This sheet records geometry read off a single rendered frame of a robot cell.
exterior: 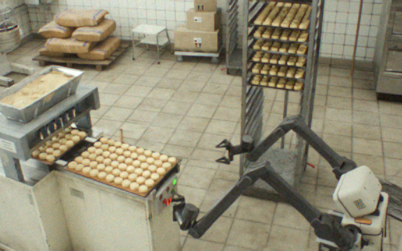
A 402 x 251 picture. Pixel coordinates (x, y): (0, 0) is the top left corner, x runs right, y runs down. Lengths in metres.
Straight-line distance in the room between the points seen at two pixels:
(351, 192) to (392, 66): 3.55
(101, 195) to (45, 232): 0.50
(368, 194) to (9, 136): 1.91
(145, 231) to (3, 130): 1.01
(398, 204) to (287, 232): 1.01
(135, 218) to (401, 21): 3.68
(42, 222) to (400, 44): 4.10
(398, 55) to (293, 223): 2.53
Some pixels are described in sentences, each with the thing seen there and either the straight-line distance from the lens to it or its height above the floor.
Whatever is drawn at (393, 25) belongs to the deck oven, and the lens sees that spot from 5.36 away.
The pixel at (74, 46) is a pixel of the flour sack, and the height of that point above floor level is 0.35.
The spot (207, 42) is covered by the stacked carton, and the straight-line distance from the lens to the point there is 6.26.
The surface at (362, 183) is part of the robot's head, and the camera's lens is 2.10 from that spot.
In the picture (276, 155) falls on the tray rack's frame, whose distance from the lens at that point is 4.19.
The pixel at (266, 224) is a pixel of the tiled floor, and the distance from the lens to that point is 3.69.
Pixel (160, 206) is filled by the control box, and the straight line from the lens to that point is 2.68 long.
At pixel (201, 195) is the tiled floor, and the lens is 3.94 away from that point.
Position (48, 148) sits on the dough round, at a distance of 3.04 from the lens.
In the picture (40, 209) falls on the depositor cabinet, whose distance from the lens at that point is 2.99.
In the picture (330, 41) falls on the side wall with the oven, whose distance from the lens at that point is 6.48.
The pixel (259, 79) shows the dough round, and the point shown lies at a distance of 3.42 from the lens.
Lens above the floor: 2.48
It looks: 30 degrees down
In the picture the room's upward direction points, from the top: 2 degrees counter-clockwise
